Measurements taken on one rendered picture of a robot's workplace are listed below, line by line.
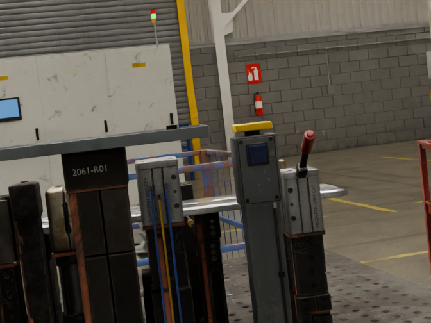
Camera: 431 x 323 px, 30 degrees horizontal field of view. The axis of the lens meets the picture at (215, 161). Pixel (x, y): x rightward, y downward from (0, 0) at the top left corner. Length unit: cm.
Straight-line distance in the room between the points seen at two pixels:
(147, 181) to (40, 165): 813
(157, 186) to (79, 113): 816
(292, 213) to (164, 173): 24
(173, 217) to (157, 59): 834
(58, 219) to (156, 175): 19
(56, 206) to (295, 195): 43
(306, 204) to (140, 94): 826
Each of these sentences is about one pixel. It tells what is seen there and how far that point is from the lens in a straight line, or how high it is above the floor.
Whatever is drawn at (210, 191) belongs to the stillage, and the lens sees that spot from 478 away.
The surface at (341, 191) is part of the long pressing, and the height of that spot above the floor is 100.
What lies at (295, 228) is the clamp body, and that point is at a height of 96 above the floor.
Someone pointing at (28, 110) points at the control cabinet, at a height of 138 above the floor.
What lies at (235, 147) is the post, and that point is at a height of 112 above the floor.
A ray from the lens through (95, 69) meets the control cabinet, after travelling 963.
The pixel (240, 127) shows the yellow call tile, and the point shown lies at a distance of 130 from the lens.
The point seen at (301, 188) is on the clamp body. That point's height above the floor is 103.
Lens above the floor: 119
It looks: 4 degrees down
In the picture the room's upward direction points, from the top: 6 degrees counter-clockwise
